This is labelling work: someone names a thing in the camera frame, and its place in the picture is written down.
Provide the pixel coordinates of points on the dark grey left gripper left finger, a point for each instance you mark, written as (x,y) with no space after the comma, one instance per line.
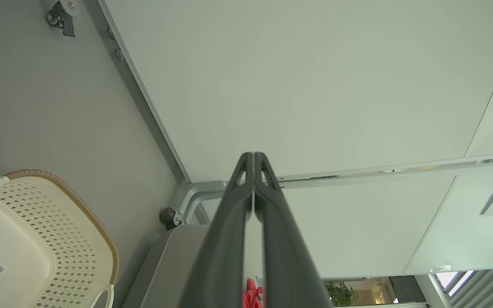
(225,248)

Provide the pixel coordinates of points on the cream plastic laundry basket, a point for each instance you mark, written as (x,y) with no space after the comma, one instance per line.
(58,239)

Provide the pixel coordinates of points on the grey metal partition leg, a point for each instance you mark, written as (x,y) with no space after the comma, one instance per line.
(199,205)
(193,192)

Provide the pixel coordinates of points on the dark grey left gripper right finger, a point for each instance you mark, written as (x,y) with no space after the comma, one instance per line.
(285,256)

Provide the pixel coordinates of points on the red clothing item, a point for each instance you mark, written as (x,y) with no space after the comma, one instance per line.
(253,296)

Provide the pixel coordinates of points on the black caster wheel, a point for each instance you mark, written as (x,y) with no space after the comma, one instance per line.
(167,216)

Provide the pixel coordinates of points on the narrow white partition panel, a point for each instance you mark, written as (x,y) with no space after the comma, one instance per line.
(357,226)

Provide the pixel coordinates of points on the window with blinds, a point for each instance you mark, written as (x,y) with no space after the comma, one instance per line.
(482,288)

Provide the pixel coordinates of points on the wide white partition panel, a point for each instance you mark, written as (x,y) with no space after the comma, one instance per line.
(315,85)

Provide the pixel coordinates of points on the grey caster with brake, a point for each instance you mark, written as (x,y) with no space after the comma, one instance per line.
(63,15)

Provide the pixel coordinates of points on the green potted plant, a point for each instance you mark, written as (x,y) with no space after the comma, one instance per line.
(340,294)

